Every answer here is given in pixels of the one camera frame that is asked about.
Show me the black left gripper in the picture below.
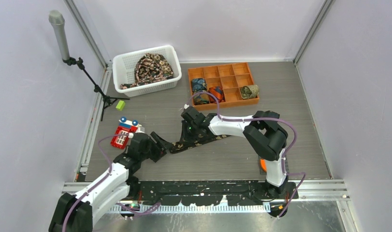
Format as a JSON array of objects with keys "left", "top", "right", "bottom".
[{"left": 139, "top": 132, "right": 173, "bottom": 162}]

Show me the black gold floral tie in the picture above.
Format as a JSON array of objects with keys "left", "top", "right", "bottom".
[{"left": 169, "top": 135, "right": 230, "bottom": 154}]

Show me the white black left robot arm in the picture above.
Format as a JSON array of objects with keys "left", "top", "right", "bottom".
[{"left": 48, "top": 132, "right": 172, "bottom": 232}]

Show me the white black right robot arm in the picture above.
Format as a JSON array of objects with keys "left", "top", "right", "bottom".
[{"left": 181, "top": 106, "right": 288, "bottom": 198}]

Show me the pile of floral ties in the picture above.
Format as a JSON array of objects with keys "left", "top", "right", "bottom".
[{"left": 120, "top": 53, "right": 174, "bottom": 89}]

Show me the red white toy block truck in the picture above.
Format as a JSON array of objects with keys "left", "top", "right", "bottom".
[{"left": 110, "top": 116, "right": 142, "bottom": 149}]

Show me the navy floral rolled tie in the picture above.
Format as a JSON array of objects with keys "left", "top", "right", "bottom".
[{"left": 192, "top": 89, "right": 210, "bottom": 105}]

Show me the orange navy striped rolled tie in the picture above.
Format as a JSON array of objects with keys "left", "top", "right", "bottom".
[{"left": 208, "top": 86, "right": 225, "bottom": 102}]

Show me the teal navy rolled tie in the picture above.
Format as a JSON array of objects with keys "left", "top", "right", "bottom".
[{"left": 190, "top": 78, "right": 207, "bottom": 92}]

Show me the green toy block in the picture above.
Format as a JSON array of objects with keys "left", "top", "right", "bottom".
[{"left": 116, "top": 100, "right": 126, "bottom": 111}]

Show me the black microphone tripod stand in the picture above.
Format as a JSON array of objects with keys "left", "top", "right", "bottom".
[{"left": 62, "top": 57, "right": 130, "bottom": 121}]

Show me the orange wooden divided tray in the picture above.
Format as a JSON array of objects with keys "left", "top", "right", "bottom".
[{"left": 188, "top": 62, "right": 260, "bottom": 110}]

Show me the white plastic basket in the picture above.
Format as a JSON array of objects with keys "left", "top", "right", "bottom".
[{"left": 112, "top": 45, "right": 182, "bottom": 98}]

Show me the green patterned rolled tie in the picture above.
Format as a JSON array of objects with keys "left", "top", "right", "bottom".
[{"left": 240, "top": 85, "right": 260, "bottom": 100}]

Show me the orange curved toy piece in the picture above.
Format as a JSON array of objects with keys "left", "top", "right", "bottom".
[{"left": 259, "top": 159, "right": 267, "bottom": 172}]

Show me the grey studded baseplate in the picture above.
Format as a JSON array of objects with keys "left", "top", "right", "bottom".
[{"left": 258, "top": 155, "right": 289, "bottom": 174}]

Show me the grey microphone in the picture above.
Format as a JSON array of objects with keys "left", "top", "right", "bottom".
[{"left": 48, "top": 10, "right": 70, "bottom": 62}]

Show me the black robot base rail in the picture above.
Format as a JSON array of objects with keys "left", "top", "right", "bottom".
[{"left": 125, "top": 180, "right": 298, "bottom": 206}]

